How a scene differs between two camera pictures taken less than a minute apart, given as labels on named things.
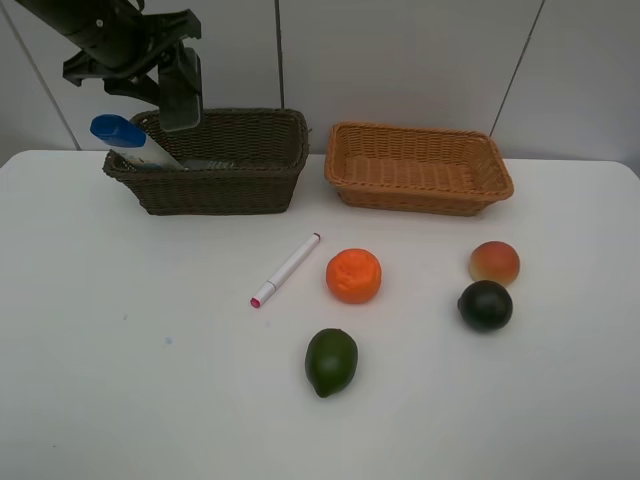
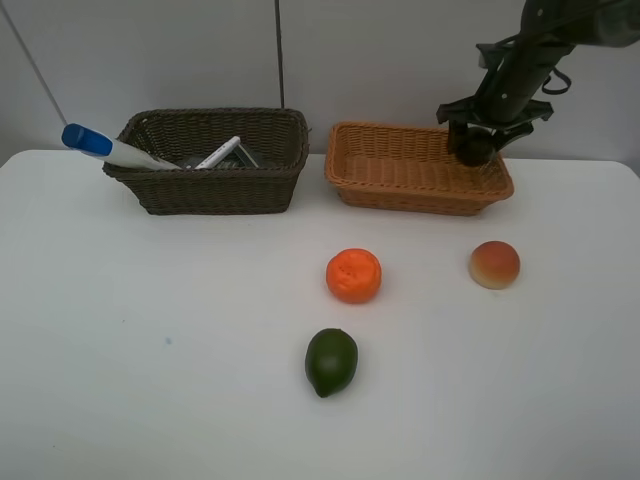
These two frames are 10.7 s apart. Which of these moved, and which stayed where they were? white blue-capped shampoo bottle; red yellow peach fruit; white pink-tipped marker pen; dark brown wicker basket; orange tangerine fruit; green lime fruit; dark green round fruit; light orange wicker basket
Moved: dark green round fruit; white pink-tipped marker pen; white blue-capped shampoo bottle
Stayed: dark brown wicker basket; orange tangerine fruit; light orange wicker basket; red yellow peach fruit; green lime fruit
